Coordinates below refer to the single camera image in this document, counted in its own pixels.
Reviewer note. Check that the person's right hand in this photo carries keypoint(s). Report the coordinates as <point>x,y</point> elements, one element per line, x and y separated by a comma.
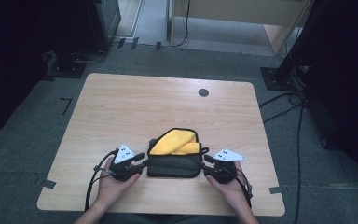
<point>233,194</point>

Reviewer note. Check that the grey tape strip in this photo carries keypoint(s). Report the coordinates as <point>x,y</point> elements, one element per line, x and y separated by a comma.
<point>275,189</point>
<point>49,184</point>

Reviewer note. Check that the person's left hand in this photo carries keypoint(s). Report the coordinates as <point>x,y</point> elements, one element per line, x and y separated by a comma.
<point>113,189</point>

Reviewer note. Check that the dark grey cloth pouch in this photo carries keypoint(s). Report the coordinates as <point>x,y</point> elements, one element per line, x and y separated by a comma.
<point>174,166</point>

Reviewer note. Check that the black floor tape piece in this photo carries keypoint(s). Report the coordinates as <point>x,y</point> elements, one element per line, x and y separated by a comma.
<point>121,43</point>
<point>134,43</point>
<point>158,46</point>

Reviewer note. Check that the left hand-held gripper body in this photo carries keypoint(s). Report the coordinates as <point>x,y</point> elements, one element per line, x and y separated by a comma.
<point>122,169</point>

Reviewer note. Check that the yellow cloth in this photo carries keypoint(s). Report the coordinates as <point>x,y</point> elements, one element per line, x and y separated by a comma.
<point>174,143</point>

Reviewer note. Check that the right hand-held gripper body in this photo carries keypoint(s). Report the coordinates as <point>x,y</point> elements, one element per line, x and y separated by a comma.
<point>223,172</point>

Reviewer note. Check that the dark curtain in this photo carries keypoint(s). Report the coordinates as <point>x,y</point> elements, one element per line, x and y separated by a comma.
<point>9,62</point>
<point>348,77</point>

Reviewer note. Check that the black slanted stand with base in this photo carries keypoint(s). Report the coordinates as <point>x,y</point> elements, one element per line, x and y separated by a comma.
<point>295,53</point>

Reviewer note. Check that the black round table grommet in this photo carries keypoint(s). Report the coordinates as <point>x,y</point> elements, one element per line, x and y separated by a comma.
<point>203,92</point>

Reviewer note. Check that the dark glass-front cabinet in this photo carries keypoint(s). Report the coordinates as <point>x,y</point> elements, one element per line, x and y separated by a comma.
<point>110,17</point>

